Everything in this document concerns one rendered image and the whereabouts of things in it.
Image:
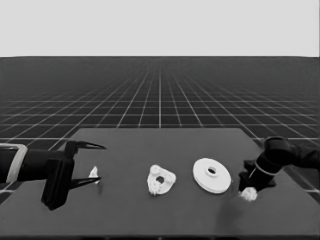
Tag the small white toothed gear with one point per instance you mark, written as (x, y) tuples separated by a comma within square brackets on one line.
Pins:
[(157, 190), (249, 196), (158, 171), (173, 180)]

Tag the large thick white disc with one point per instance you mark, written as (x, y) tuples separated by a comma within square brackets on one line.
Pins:
[(218, 181)]

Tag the small thin white T-piece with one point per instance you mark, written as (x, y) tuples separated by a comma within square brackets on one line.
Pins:
[(94, 173)]

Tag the white round pinned carrier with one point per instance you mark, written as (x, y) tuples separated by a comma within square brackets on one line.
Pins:
[(152, 180)]

